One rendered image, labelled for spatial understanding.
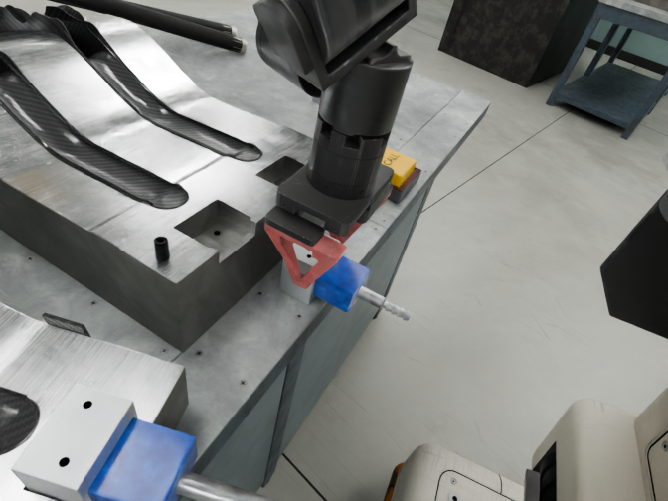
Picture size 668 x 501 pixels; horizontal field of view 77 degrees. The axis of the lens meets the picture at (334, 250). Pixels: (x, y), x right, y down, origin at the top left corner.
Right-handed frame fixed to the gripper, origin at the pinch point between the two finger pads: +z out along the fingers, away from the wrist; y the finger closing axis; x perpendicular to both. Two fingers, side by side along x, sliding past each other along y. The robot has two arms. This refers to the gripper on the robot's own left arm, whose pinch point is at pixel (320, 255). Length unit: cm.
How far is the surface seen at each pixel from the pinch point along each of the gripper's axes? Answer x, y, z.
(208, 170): -13.2, 0.6, -4.1
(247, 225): -6.2, 3.8, -3.0
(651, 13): 66, -353, 5
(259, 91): -31.3, -36.1, 5.2
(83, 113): -28.4, 1.5, -4.2
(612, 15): 46, -359, 13
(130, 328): -10.8, 13.9, 4.9
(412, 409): 24, -45, 84
